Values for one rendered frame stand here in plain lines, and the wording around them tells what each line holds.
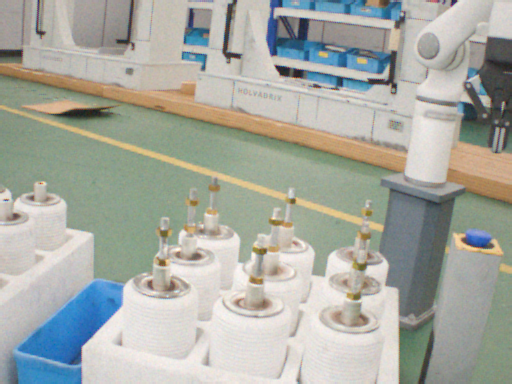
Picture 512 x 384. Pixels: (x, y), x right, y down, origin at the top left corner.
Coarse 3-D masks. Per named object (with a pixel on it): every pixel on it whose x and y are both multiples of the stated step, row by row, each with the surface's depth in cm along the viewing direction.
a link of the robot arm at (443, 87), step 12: (468, 48) 123; (456, 60) 122; (468, 60) 124; (432, 72) 130; (444, 72) 127; (456, 72) 125; (432, 84) 126; (444, 84) 125; (456, 84) 125; (420, 96) 126; (432, 96) 124; (444, 96) 123; (456, 96) 124
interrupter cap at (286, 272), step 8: (248, 264) 90; (280, 264) 91; (288, 264) 91; (248, 272) 87; (280, 272) 89; (288, 272) 88; (296, 272) 88; (264, 280) 85; (272, 280) 85; (280, 280) 86; (288, 280) 86
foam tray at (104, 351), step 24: (240, 264) 110; (312, 288) 103; (120, 312) 86; (312, 312) 94; (384, 312) 96; (96, 336) 79; (120, 336) 82; (96, 360) 76; (120, 360) 75; (144, 360) 75; (168, 360) 76; (192, 360) 76; (288, 360) 79; (384, 360) 81
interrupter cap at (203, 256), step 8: (168, 248) 92; (176, 248) 93; (200, 248) 94; (168, 256) 89; (176, 256) 90; (200, 256) 91; (208, 256) 91; (184, 264) 87; (192, 264) 87; (200, 264) 88
